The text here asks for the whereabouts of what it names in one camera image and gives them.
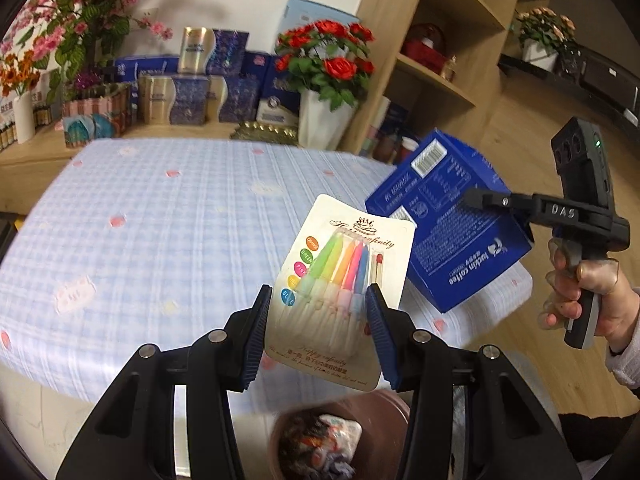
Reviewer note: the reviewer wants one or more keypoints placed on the red artificial roses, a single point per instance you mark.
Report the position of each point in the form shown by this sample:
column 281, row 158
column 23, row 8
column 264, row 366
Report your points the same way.
column 325, row 57

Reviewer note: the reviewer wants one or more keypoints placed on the gold tray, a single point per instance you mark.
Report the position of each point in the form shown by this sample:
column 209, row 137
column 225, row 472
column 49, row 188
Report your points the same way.
column 262, row 131

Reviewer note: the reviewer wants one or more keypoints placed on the person's right hand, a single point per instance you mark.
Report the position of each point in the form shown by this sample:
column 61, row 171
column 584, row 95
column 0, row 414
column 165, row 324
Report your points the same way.
column 615, row 305

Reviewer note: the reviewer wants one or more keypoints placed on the wooden shelf unit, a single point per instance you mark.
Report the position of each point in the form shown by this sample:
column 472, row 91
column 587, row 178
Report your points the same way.
column 380, row 35

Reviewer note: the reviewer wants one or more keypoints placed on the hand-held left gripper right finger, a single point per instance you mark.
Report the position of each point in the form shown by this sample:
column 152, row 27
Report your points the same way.
column 382, row 340

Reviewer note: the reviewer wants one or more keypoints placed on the large light blue box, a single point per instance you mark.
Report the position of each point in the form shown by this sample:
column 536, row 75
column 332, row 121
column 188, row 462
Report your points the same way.
column 310, row 12

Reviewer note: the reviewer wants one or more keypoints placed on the blue gold gift box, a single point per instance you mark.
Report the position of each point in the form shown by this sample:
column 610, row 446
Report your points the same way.
column 215, row 50
column 172, row 97
column 235, row 97

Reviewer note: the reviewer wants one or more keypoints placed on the pink blossom artificial plant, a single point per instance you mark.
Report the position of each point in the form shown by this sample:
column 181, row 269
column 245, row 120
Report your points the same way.
column 85, row 10

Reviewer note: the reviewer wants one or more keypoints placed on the teal patterned pouch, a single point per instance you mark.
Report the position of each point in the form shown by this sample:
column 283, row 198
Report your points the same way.
column 85, row 129

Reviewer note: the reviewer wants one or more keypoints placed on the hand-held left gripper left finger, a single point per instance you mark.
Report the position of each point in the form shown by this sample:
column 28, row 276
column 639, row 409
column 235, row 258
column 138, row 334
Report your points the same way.
column 257, row 330

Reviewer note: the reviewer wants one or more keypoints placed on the white ribbed vase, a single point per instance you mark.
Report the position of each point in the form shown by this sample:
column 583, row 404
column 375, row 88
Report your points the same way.
column 22, row 117

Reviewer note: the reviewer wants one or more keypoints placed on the person's right forearm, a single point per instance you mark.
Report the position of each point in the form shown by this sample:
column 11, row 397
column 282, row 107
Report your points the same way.
column 627, row 360

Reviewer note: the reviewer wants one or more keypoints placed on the dark red cup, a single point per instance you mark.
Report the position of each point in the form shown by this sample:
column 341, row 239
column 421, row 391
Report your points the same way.
column 385, row 148

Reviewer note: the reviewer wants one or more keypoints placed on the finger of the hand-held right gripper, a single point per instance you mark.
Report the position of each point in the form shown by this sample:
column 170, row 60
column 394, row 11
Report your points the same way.
column 500, row 201

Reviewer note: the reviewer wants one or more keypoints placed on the dark blue moon gift box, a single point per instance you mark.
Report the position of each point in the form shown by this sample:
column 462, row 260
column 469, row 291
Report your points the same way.
column 400, row 117

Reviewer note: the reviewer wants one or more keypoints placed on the orange artificial flowers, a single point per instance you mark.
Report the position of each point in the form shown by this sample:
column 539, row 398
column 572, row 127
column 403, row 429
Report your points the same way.
column 17, row 75

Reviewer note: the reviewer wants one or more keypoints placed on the person's leg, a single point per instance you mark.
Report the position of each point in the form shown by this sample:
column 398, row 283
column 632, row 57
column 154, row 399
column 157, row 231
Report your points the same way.
column 600, row 445

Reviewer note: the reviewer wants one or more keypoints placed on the white red paper cup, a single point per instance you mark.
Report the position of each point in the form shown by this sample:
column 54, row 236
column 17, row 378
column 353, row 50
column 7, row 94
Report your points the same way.
column 407, row 148

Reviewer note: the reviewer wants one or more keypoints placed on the stack of pastel cups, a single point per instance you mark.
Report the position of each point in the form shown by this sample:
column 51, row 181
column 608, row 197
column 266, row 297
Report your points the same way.
column 377, row 125

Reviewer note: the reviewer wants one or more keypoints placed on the row of small amber bottles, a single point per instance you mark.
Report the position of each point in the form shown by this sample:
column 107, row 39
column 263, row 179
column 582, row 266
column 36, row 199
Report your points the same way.
column 5, row 132

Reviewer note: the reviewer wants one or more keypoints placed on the blue coffee box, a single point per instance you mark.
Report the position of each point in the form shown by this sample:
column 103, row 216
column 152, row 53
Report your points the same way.
column 450, row 260

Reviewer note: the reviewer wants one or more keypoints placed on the amber perfume bottle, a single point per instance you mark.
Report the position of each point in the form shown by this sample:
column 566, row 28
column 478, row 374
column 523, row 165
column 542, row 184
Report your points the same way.
column 448, row 67

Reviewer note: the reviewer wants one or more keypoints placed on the brown plastic waste bin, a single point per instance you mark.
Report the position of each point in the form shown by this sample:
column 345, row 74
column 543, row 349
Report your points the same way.
column 380, row 410

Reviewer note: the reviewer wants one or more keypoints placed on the pink rose plant white pot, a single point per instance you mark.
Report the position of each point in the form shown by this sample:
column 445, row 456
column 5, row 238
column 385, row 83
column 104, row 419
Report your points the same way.
column 542, row 35

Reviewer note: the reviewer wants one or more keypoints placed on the red basket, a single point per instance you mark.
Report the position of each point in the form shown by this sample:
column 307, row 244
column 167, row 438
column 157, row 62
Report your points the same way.
column 425, row 49

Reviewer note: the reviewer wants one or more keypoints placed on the birthday candle card pack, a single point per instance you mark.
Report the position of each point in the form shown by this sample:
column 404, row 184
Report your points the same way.
column 345, row 240

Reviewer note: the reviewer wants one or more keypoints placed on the dark blue milk carton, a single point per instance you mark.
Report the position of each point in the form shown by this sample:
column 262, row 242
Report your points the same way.
column 280, row 102

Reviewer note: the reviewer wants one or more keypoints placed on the small dark blue box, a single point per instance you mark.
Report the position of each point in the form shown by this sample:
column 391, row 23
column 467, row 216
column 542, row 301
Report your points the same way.
column 257, row 67

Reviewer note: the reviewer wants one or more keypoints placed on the purple flower bunch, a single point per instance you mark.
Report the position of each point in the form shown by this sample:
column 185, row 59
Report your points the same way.
column 87, row 80

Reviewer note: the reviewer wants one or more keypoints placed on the white angular vase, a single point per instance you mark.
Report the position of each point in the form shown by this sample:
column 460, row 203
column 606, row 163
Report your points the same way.
column 325, row 117

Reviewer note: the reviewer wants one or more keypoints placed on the flat blue box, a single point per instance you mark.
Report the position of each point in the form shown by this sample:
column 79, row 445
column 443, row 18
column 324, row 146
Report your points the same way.
column 147, row 66

